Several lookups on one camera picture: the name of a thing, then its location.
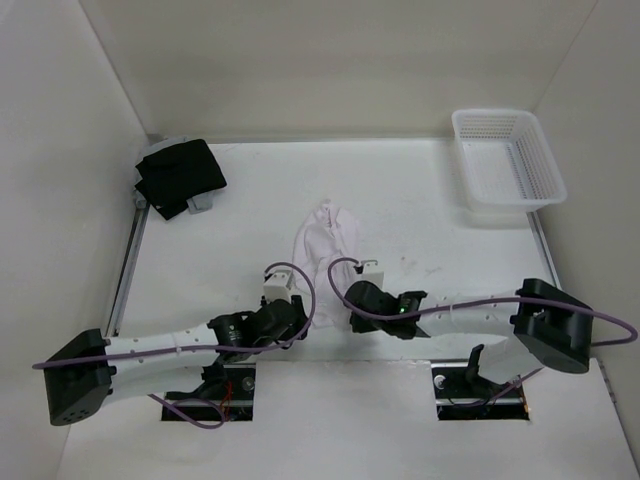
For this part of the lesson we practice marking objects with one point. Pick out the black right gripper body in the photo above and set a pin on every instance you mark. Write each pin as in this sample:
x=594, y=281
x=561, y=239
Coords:
x=363, y=325

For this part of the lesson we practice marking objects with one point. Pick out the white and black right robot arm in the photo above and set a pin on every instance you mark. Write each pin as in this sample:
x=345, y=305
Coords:
x=544, y=327

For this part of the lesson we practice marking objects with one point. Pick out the aluminium table rail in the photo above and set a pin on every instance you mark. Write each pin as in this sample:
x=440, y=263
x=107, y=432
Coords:
x=114, y=320
x=543, y=248

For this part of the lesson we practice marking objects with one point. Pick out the aluminium left table rail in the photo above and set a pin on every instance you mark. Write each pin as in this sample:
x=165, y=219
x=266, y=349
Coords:
x=114, y=320

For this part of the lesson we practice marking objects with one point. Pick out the white plastic basket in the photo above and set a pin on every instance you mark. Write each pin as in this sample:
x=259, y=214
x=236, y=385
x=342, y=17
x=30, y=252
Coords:
x=506, y=163

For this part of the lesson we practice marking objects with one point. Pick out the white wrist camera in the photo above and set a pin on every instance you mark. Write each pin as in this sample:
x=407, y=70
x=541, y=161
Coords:
x=371, y=271
x=278, y=285

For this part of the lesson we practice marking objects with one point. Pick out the aluminium right table rail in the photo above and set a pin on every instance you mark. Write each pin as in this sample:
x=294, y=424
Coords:
x=543, y=248

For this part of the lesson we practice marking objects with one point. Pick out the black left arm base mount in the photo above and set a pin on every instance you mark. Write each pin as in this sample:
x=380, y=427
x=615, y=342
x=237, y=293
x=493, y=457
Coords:
x=227, y=393

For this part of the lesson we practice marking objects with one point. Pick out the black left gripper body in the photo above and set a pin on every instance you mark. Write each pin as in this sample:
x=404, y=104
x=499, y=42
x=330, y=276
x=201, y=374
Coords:
x=295, y=301

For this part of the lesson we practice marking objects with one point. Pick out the folded black tank top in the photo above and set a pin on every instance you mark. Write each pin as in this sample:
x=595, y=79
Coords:
x=177, y=177

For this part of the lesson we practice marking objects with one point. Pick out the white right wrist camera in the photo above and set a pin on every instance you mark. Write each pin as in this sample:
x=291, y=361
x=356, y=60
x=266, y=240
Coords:
x=371, y=271

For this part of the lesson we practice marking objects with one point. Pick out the white tank top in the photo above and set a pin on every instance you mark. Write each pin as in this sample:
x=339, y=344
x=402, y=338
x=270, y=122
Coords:
x=328, y=233

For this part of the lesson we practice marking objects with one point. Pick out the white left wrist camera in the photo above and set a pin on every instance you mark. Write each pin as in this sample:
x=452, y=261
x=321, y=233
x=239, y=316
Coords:
x=278, y=285

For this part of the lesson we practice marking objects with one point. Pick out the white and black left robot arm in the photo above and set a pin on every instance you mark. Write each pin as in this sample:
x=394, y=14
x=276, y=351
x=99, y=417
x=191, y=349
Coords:
x=177, y=370

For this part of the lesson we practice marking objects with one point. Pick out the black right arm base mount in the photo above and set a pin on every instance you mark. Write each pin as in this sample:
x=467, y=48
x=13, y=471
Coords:
x=461, y=394

